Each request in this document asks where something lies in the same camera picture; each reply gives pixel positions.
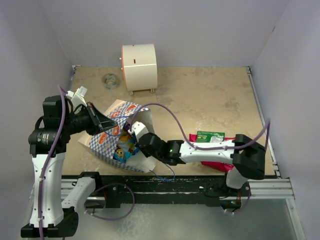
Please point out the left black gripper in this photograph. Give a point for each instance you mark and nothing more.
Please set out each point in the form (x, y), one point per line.
(98, 121)

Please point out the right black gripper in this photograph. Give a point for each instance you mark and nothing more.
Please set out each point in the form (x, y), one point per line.
(147, 155)

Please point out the blue checkered paper bag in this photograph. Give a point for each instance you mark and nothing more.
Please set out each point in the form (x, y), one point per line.
(104, 144)

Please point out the green snack bag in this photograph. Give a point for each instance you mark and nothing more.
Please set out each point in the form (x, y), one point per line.
(210, 137)

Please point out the red chips bag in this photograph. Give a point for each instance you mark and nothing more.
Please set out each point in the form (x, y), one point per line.
(222, 167)

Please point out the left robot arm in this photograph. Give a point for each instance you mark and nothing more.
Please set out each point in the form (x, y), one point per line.
(52, 218)

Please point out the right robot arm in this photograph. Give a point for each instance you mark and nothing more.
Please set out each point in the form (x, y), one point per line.
(245, 155)

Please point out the blue gummy candy bag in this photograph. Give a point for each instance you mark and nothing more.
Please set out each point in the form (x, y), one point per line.
(125, 147)

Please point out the purple snack packet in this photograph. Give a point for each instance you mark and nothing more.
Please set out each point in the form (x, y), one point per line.
(126, 127)

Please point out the clear tape roll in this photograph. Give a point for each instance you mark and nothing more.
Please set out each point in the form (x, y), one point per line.
(110, 81)

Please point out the white cylindrical box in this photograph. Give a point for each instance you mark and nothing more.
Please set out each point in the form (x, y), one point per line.
(139, 67)

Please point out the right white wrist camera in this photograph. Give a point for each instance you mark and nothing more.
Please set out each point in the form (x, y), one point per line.
(138, 129)

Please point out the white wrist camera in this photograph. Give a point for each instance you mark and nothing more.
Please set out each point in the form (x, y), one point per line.
(138, 129)
(78, 97)

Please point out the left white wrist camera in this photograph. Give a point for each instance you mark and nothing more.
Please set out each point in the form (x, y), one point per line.
(78, 97)

